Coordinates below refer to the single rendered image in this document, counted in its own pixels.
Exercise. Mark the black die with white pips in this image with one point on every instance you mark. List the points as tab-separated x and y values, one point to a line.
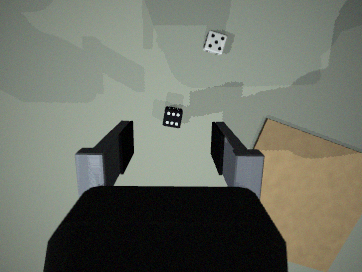
172	117

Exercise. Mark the tan mat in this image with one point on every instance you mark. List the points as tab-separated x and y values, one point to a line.
312	190

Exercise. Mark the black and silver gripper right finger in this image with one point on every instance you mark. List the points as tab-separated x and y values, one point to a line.
241	167

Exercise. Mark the grey die with black pips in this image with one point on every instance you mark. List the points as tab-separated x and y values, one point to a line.
215	42

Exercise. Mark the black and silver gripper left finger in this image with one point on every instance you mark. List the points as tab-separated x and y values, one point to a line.
102	164

